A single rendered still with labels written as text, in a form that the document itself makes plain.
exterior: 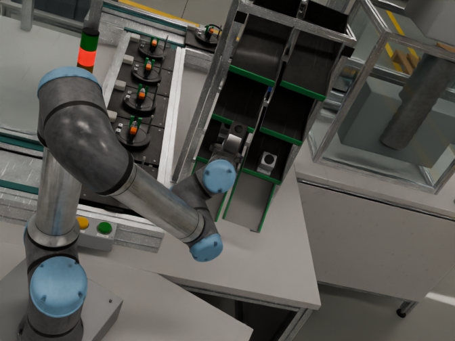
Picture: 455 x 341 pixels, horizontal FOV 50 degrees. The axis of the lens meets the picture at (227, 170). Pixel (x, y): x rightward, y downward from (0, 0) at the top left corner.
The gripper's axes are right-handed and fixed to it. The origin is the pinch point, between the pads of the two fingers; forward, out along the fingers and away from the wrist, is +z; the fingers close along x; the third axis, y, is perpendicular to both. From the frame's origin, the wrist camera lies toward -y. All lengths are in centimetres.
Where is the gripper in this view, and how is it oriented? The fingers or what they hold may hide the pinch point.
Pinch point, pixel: (227, 149)
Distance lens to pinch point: 148.9
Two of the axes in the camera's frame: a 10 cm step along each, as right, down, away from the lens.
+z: 0.4, -1.9, 9.8
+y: -4.0, 9.0, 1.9
